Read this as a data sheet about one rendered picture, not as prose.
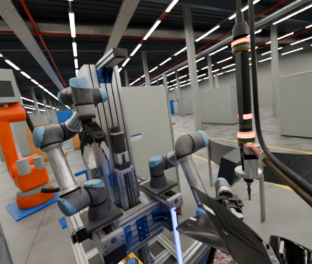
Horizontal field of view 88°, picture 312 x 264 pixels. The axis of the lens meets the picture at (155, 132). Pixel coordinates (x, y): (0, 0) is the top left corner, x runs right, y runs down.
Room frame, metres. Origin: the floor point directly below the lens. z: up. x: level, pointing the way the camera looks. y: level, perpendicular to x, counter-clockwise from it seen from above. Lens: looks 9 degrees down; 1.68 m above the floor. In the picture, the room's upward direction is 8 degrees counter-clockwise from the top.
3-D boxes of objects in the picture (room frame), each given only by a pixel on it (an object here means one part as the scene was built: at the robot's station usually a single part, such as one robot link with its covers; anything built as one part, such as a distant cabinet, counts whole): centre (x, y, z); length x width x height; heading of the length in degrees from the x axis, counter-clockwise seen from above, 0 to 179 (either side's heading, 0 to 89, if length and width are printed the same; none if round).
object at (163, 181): (1.27, 0.04, 1.09); 0.15 x 0.15 x 0.10
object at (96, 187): (0.97, 0.44, 1.20); 0.13 x 0.12 x 0.14; 142
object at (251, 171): (0.43, -0.25, 1.50); 0.09 x 0.07 x 0.10; 165
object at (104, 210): (0.98, 0.44, 1.09); 0.15 x 0.15 x 0.10
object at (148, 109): (2.44, 0.17, 1.10); 1.21 x 0.05 x 2.20; 130
